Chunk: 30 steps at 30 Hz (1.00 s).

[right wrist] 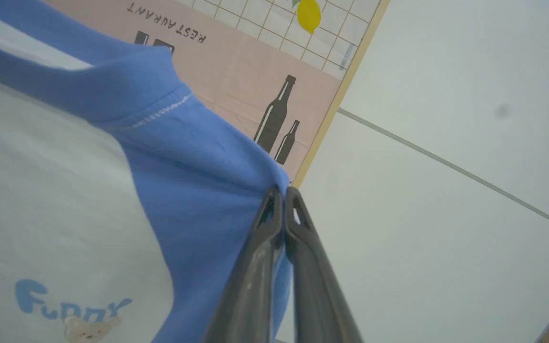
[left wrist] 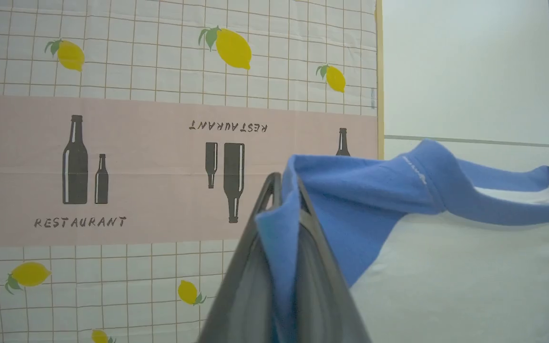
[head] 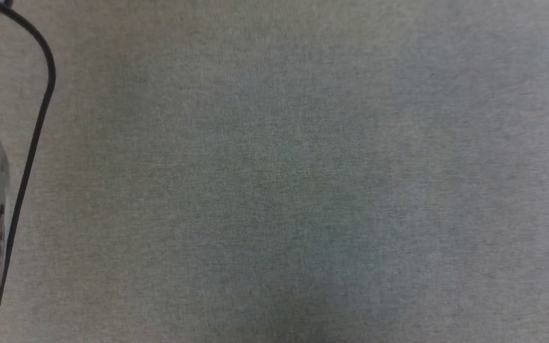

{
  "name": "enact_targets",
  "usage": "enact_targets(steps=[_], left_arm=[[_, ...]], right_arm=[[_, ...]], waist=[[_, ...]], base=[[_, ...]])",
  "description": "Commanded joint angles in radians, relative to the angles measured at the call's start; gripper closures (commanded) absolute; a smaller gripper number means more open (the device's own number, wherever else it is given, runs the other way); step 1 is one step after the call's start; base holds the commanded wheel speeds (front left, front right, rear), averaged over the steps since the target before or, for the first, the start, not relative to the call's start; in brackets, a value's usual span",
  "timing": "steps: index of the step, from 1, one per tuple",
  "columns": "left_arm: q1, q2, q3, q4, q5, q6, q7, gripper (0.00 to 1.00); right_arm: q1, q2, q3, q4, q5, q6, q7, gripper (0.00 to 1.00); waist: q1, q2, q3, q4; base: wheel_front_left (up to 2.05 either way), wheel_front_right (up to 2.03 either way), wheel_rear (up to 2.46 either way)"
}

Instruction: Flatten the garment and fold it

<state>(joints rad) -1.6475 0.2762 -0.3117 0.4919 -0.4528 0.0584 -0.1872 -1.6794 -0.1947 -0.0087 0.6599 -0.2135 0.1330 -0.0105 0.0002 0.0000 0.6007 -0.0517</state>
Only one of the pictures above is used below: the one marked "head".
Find grey fabric sofa seat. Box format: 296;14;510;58
0;0;549;343

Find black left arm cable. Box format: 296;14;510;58
0;0;57;343

